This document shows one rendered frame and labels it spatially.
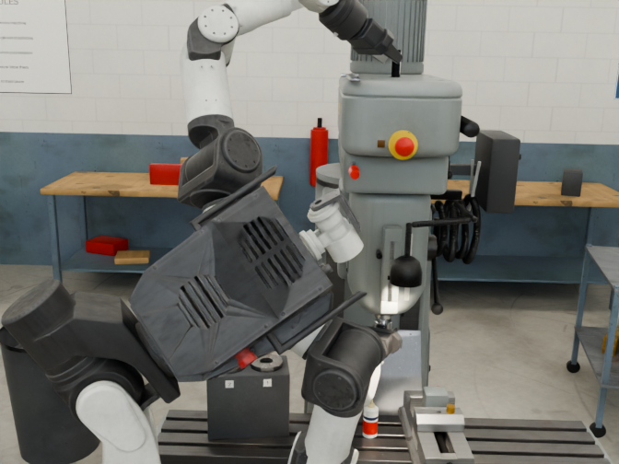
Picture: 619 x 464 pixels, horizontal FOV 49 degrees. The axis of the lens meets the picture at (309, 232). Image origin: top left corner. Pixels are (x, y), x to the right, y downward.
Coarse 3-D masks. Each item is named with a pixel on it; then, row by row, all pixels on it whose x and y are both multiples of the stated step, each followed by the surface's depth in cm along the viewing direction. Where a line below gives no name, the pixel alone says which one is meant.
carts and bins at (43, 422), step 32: (608, 256) 392; (576, 320) 425; (576, 352) 428; (608, 352) 347; (32, 384) 312; (608, 384) 352; (32, 416) 318; (64, 416) 321; (32, 448) 325; (64, 448) 326
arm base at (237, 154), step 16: (240, 128) 126; (224, 144) 121; (240, 144) 124; (256, 144) 126; (224, 160) 121; (240, 160) 123; (256, 160) 125; (208, 176) 121; (224, 176) 121; (240, 176) 122; (256, 176) 125; (192, 192) 125; (208, 192) 124; (224, 192) 124
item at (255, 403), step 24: (264, 360) 189; (216, 384) 181; (240, 384) 181; (264, 384) 182; (288, 384) 183; (216, 408) 182; (240, 408) 183; (264, 408) 184; (288, 408) 185; (216, 432) 184; (240, 432) 185; (264, 432) 186; (288, 432) 187
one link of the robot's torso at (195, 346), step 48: (240, 192) 119; (192, 240) 110; (240, 240) 109; (288, 240) 109; (144, 288) 111; (192, 288) 110; (240, 288) 108; (288, 288) 108; (192, 336) 110; (240, 336) 108; (288, 336) 118
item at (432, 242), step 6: (432, 240) 176; (432, 246) 175; (432, 252) 176; (432, 258) 177; (432, 264) 176; (432, 270) 175; (438, 300) 171; (432, 306) 170; (438, 306) 169; (432, 312) 170; (438, 312) 169
